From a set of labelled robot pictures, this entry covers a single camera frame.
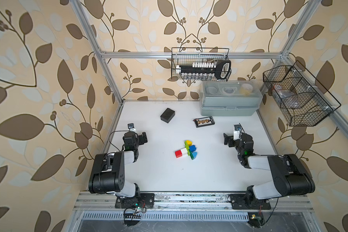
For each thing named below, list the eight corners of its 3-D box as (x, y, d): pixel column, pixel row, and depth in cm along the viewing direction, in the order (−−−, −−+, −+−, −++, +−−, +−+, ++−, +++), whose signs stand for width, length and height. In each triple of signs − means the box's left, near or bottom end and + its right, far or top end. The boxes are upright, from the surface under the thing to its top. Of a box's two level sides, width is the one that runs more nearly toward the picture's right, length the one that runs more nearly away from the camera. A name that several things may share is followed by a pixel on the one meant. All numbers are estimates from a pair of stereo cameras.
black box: (160, 119, 112) (160, 115, 108) (168, 111, 117) (167, 107, 114) (168, 123, 110) (167, 119, 106) (175, 114, 115) (175, 110, 111)
